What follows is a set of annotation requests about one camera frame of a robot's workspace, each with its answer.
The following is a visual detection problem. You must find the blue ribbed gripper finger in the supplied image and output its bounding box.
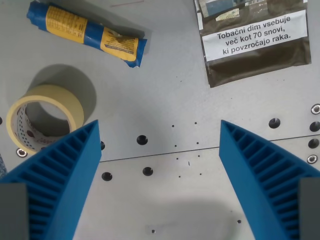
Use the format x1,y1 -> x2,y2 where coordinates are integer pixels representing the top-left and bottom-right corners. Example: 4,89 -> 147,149
0,119 -> 103,240
218,119 -> 320,240

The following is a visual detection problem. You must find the rolled blue and yellow bag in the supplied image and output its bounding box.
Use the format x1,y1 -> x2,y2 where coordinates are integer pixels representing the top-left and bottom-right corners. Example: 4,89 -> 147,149
26,0 -> 148,69

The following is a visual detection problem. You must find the yellow masking tape roll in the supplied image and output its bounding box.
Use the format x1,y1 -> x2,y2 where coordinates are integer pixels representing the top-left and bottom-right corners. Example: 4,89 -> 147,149
5,84 -> 85,154

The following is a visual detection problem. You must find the brown tobacco pouch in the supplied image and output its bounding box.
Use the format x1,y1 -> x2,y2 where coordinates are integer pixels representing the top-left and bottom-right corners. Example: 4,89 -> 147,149
193,0 -> 313,89

